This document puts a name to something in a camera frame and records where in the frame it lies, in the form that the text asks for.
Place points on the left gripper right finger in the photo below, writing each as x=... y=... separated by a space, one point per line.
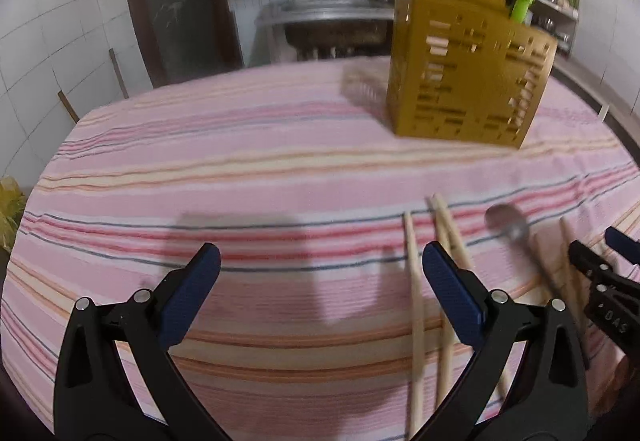
x=547 y=399

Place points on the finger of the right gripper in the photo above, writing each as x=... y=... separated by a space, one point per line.
x=613 y=303
x=623 y=244

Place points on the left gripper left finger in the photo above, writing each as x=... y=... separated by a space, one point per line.
x=93 y=399

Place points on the grey plastic spoon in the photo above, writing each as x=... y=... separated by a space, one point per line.
x=509 y=223

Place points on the green handled fork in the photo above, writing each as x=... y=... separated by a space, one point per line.
x=519 y=10

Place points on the pink striped tablecloth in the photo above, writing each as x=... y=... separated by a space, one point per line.
x=293 y=173

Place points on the yellow perforated utensil basket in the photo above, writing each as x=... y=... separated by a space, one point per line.
x=464 y=70

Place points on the steel sink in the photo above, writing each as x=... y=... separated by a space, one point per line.
x=326 y=29

